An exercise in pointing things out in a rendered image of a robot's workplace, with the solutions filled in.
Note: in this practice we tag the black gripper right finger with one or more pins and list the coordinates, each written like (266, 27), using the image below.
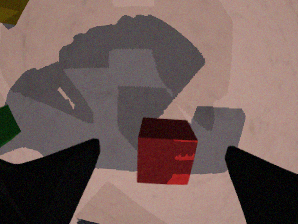
(268, 194)

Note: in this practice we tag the red block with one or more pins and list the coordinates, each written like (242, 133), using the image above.
(166, 150)

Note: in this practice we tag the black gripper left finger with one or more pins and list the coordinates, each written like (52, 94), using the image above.
(47, 191)

